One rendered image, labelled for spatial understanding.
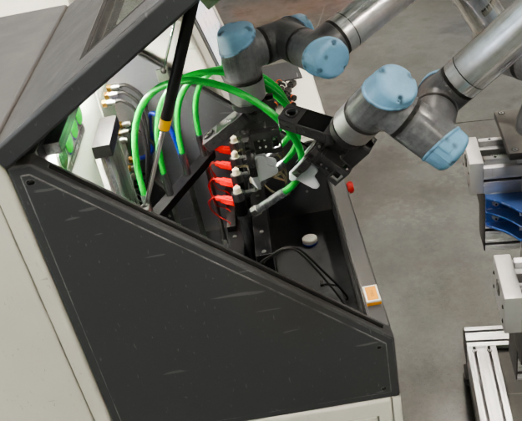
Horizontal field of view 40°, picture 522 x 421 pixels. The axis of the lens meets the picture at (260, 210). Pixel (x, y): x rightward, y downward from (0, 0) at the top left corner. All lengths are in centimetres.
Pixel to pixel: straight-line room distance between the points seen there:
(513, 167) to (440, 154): 69
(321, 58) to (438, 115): 26
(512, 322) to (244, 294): 52
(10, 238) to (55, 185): 13
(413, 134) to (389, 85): 9
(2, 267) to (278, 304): 48
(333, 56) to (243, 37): 18
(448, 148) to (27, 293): 75
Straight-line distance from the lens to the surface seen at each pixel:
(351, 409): 154
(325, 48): 133
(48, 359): 144
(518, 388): 235
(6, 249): 129
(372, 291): 151
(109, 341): 139
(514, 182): 189
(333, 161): 130
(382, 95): 114
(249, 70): 143
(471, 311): 290
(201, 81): 138
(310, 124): 129
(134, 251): 126
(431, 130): 118
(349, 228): 172
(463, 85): 127
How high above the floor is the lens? 194
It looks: 33 degrees down
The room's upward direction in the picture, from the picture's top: 12 degrees counter-clockwise
